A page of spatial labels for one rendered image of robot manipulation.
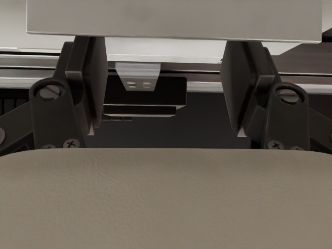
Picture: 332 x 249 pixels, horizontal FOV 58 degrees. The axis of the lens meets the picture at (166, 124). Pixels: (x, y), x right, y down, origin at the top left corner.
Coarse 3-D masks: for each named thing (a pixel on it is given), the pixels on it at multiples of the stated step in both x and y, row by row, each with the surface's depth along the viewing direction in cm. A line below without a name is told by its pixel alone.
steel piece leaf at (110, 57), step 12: (108, 60) 21; (120, 60) 21; (132, 60) 21; (144, 60) 21; (156, 60) 21; (168, 60) 21; (180, 60) 21; (192, 60) 21; (204, 60) 21; (216, 60) 21
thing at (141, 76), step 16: (128, 64) 23; (144, 64) 23; (160, 64) 23; (112, 80) 38; (128, 80) 29; (144, 80) 29; (160, 80) 38; (176, 80) 38; (112, 96) 38; (128, 96) 38; (144, 96) 38; (160, 96) 38; (176, 96) 38; (112, 112) 39; (128, 112) 39; (144, 112) 39; (160, 112) 39
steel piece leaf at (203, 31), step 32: (32, 0) 8; (64, 0) 8; (96, 0) 8; (128, 0) 8; (160, 0) 8; (192, 0) 9; (224, 0) 9; (256, 0) 9; (288, 0) 9; (320, 0) 9; (32, 32) 8; (64, 32) 8; (96, 32) 8; (128, 32) 8; (160, 32) 8; (192, 32) 9; (224, 32) 9; (256, 32) 9; (288, 32) 9; (320, 32) 9
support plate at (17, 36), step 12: (0, 0) 12; (12, 0) 11; (24, 0) 11; (324, 0) 11; (0, 12) 13; (12, 12) 13; (24, 12) 13; (324, 12) 12; (0, 24) 14; (12, 24) 14; (24, 24) 14; (324, 24) 14; (0, 36) 16; (12, 36) 16; (24, 36) 16; (36, 36) 16; (48, 36) 16; (60, 36) 16; (72, 36) 16; (60, 48) 19; (276, 48) 18; (288, 48) 18
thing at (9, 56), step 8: (0, 48) 19; (8, 48) 19; (16, 48) 19; (0, 56) 21; (8, 56) 21; (16, 56) 21; (24, 56) 21; (32, 56) 21; (40, 56) 21; (48, 56) 21; (56, 56) 21
